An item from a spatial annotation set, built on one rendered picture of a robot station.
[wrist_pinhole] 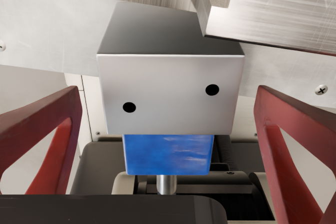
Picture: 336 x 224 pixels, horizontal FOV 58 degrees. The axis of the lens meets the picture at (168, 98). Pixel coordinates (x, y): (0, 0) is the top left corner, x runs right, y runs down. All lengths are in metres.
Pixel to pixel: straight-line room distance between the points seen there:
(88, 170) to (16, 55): 0.66
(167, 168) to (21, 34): 0.10
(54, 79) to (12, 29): 1.01
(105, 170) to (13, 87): 0.58
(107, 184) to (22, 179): 0.88
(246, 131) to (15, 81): 0.83
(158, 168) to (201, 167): 0.02
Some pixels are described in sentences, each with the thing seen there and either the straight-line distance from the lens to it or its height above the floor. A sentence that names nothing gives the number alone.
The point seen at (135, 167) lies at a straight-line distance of 0.15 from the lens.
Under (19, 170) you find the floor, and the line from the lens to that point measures 1.57.
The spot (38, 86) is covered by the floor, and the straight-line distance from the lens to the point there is 1.22.
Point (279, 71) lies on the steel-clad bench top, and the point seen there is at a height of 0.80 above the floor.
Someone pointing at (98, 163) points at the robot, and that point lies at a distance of 0.83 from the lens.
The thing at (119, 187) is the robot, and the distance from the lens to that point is 0.40.
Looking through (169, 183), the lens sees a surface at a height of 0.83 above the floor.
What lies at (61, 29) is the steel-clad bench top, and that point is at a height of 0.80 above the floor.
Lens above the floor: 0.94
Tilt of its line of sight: 55 degrees down
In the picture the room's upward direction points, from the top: 179 degrees clockwise
